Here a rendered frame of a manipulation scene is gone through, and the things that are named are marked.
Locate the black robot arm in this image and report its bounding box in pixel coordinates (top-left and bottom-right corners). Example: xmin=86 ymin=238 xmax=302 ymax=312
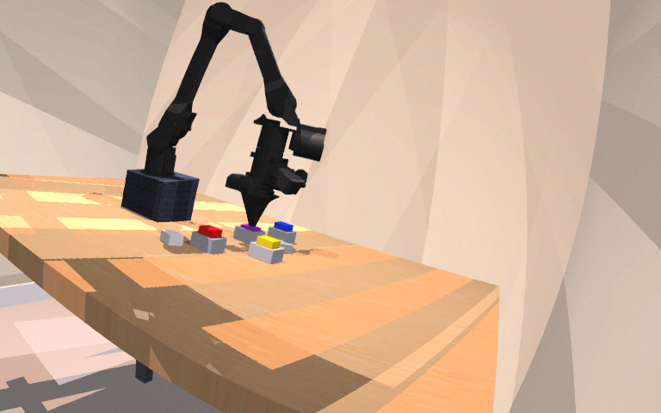
xmin=140 ymin=2 xmax=327 ymax=194

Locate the small white block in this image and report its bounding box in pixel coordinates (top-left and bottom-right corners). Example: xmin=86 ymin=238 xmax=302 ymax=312
xmin=160 ymin=230 xmax=184 ymax=246

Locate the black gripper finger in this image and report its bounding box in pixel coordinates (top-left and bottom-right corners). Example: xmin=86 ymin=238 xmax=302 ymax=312
xmin=240 ymin=192 xmax=269 ymax=226
xmin=254 ymin=194 xmax=280 ymax=226

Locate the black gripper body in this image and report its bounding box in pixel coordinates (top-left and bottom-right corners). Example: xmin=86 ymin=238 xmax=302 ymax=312
xmin=225 ymin=147 xmax=285 ymax=195

